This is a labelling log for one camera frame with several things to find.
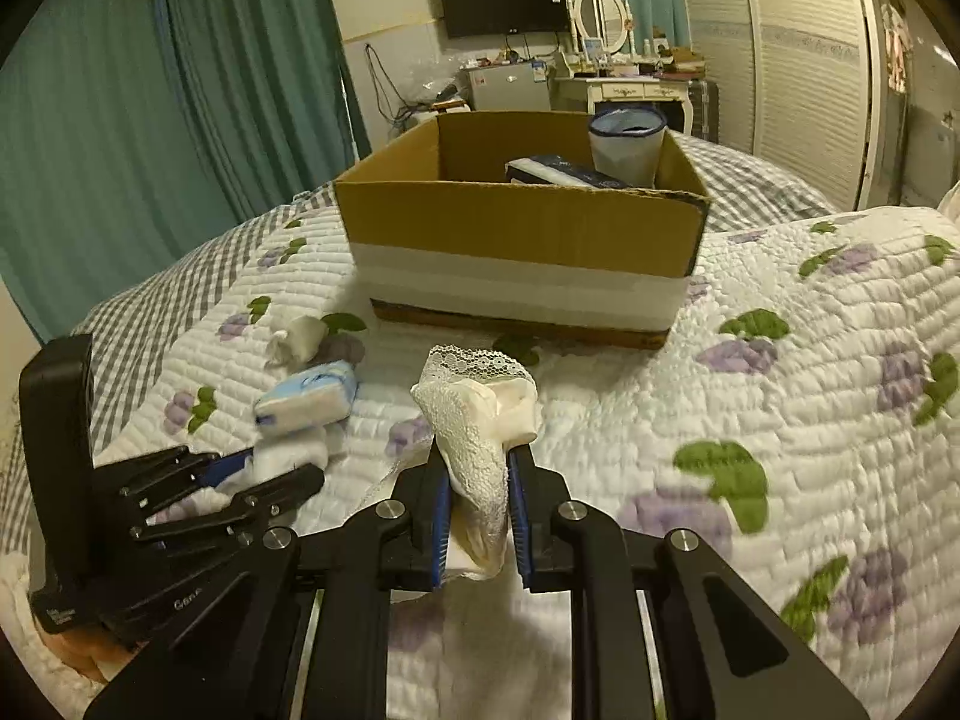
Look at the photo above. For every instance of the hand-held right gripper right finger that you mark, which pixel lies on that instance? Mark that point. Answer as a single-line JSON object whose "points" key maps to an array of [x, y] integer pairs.
{"points": [[519, 517]]}

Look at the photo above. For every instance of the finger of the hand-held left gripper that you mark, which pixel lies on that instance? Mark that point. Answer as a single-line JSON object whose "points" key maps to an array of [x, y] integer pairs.
{"points": [[296, 481], [223, 466]]}

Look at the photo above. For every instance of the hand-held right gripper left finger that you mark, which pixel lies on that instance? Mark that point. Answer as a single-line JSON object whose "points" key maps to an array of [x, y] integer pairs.
{"points": [[441, 521]]}

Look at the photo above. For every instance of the plain white sock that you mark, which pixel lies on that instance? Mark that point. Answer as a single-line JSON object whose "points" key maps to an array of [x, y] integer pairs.
{"points": [[296, 454]]}

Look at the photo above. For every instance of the white lace sock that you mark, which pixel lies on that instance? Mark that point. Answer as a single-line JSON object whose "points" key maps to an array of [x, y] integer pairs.
{"points": [[480, 420]]}

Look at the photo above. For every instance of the cardboard box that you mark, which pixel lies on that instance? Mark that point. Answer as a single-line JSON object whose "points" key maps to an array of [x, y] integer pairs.
{"points": [[525, 240]]}

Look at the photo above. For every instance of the blue and white tissue pack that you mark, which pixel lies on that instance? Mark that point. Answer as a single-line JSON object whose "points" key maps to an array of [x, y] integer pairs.
{"points": [[307, 394]]}

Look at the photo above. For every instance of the rolled white sock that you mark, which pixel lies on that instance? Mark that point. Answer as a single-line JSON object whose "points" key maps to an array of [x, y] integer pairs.
{"points": [[300, 337]]}

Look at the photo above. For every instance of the white floral quilt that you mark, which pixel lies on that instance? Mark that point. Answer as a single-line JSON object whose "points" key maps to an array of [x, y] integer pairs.
{"points": [[750, 405]]}

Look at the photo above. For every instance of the dark blue packet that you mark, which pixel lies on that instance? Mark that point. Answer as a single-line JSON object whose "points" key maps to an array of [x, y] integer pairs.
{"points": [[559, 171]]}

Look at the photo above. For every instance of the white cup with blue rim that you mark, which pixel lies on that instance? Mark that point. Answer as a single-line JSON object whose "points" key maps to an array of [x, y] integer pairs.
{"points": [[626, 150]]}

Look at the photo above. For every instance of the silver mini fridge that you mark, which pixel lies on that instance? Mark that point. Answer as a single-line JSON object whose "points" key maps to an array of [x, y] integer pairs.
{"points": [[506, 86]]}

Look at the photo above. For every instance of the white dressing table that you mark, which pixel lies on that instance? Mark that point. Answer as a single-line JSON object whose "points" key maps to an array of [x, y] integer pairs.
{"points": [[622, 90]]}

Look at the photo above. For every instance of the dark suitcase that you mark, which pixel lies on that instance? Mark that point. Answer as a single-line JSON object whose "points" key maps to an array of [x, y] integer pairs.
{"points": [[705, 109]]}

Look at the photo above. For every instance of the white oval vanity mirror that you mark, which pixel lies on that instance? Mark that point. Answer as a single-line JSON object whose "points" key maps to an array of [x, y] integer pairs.
{"points": [[600, 15]]}

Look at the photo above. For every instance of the white louvred wardrobe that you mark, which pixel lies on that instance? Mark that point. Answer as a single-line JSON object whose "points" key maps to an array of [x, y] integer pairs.
{"points": [[795, 67]]}

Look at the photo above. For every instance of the black wall television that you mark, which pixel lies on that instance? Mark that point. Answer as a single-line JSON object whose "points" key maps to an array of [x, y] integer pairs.
{"points": [[501, 4]]}

